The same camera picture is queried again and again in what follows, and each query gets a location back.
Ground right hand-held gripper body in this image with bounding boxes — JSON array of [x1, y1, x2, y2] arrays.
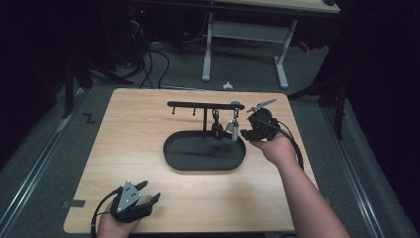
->
[[246, 96, 282, 142]]

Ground metal floor rail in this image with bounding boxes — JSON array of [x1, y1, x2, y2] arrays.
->
[[0, 88, 84, 230], [321, 105, 386, 238]]

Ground black metal stand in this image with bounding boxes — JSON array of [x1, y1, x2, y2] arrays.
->
[[287, 65, 349, 141], [61, 59, 134, 119]]

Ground black tape strip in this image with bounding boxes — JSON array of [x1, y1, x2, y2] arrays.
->
[[61, 198, 86, 209]]

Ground black key rack with tray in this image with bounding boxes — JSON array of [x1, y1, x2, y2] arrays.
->
[[162, 100, 248, 173]]

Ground person's right hand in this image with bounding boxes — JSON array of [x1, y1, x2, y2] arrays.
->
[[249, 133, 298, 169]]

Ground left hand-held gripper cable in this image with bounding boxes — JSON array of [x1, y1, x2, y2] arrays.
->
[[90, 185, 121, 238]]

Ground person's left hand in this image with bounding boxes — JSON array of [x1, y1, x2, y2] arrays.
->
[[96, 202, 142, 238]]

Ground black floor cables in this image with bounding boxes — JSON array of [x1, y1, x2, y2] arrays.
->
[[124, 41, 171, 90]]

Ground hand-held gripper cable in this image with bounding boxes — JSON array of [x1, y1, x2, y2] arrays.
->
[[257, 118, 305, 172], [90, 185, 121, 238]]

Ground right hand-held gripper cable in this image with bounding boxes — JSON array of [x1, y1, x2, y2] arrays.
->
[[257, 118, 305, 172]]

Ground white-legged desk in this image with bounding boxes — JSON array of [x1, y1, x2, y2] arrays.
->
[[201, 0, 342, 90]]

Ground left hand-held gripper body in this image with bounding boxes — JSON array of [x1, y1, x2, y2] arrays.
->
[[109, 179, 155, 223]]

